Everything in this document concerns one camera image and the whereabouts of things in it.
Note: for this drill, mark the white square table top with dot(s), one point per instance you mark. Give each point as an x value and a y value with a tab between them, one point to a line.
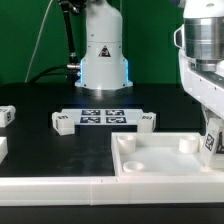
157	155

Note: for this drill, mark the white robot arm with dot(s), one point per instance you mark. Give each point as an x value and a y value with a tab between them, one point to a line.
200	40

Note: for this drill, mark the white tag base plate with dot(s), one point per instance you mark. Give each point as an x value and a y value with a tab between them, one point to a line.
104	116

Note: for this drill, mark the white obstacle fence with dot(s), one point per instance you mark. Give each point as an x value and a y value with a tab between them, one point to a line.
103	190

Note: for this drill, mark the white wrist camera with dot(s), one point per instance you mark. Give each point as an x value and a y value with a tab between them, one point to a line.
179	37

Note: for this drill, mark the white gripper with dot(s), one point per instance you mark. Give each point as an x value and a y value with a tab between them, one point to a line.
205	87

